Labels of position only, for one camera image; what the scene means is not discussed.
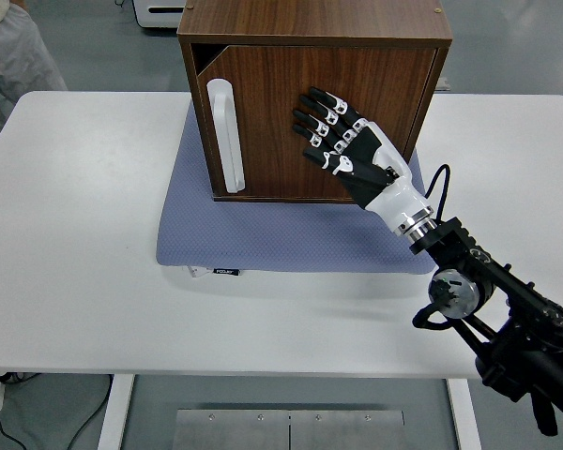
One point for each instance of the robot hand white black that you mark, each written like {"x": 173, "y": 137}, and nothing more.
{"x": 366, "y": 154}

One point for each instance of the brown wooden cabinet door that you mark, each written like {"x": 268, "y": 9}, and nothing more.
{"x": 272, "y": 84}

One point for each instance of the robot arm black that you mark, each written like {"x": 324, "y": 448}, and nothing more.
{"x": 511, "y": 290}

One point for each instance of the brown wooden cabinet body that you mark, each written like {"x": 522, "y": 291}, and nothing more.
{"x": 309, "y": 19}

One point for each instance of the blue-grey textured mat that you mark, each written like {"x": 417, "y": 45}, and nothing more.
{"x": 263, "y": 234}

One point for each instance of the black mat label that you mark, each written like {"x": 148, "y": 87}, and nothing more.
{"x": 226, "y": 271}

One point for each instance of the white mat tag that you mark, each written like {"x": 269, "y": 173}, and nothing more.
{"x": 196, "y": 272}

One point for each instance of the white appliance with black slot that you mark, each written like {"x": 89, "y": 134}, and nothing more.
{"x": 162, "y": 21}

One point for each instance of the grey metal plate with screws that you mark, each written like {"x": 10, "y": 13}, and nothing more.
{"x": 347, "y": 431}
{"x": 230, "y": 431}

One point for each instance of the white table leg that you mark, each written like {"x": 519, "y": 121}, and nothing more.
{"x": 464, "y": 417}
{"x": 115, "y": 412}

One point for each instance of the person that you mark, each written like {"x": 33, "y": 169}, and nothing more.
{"x": 14, "y": 56}

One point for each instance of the small grey floor bracket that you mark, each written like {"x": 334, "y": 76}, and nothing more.
{"x": 445, "y": 83}

